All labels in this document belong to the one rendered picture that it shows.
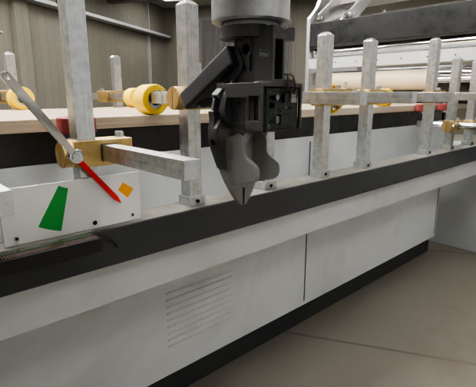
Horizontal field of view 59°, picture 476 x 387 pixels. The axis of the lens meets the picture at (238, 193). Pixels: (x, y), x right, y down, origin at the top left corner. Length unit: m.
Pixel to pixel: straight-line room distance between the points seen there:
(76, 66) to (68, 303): 0.45
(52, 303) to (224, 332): 0.76
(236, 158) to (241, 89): 0.08
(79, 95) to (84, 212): 0.22
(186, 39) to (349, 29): 2.30
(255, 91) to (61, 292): 0.60
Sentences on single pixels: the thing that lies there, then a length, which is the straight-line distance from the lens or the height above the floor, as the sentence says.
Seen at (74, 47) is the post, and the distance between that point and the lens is 0.83.
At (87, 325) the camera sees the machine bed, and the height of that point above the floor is 0.37.
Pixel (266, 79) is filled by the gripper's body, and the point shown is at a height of 0.97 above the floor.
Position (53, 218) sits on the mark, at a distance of 0.82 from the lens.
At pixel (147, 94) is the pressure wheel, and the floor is 0.95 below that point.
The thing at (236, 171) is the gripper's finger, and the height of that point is 0.86.
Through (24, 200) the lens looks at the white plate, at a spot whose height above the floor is 0.78.
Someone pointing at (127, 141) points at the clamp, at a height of 0.86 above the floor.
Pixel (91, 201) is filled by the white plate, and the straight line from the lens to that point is 0.84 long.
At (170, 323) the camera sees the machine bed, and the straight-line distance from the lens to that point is 1.34.
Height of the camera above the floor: 0.95
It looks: 13 degrees down
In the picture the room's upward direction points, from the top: straight up
